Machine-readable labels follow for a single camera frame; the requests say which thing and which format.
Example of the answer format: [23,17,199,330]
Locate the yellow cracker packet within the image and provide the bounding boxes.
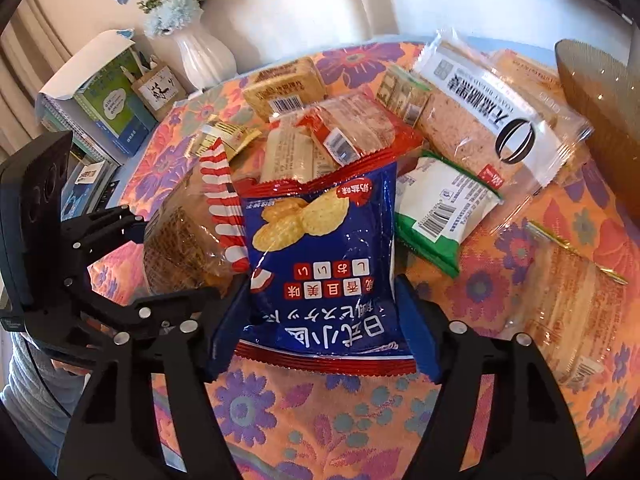
[243,57,329,122]

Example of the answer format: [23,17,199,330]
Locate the blue rice cracker packet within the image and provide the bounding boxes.
[237,162,418,373]

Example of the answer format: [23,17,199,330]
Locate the green and white snack packet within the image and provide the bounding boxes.
[394,150,506,279]

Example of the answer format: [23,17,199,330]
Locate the red striped clear snack bag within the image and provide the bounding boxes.
[142,137,251,297]

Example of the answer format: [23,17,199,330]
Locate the clear wafer packet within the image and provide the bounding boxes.
[500,219,631,387]

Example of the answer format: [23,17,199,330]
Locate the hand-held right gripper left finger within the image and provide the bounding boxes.
[57,290,246,480]

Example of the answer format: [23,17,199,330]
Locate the person's left forearm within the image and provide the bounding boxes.
[0,332,87,423]

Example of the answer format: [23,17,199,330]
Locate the floral orange tablecloth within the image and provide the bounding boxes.
[65,35,640,480]

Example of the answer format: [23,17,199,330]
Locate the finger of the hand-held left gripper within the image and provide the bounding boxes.
[61,205,149,282]
[64,269,232,347]

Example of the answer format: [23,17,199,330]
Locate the beige curtain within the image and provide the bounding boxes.
[0,0,68,163]

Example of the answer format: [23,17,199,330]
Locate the white ribbed vase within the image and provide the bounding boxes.
[172,19,239,94]

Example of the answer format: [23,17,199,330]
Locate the small green snack packet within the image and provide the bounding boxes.
[375,70,434,129]

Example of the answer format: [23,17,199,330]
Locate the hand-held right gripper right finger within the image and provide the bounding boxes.
[394,275,587,480]

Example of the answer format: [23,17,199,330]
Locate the stack of notebooks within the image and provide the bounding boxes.
[39,94,127,213]

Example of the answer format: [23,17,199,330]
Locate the small yellow striped packet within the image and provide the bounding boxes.
[192,114,262,163]

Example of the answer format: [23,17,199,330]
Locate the green book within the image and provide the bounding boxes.
[74,50,159,157]

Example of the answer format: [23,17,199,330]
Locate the brown woven basket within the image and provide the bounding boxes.
[554,38,640,172]

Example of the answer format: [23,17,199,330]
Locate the orange bread packet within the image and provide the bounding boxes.
[489,49,567,126]

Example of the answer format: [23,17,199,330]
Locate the large clear bread packet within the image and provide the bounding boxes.
[412,30,596,197]

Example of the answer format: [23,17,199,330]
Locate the red rice cracker packet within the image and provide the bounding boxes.
[260,95,427,187]

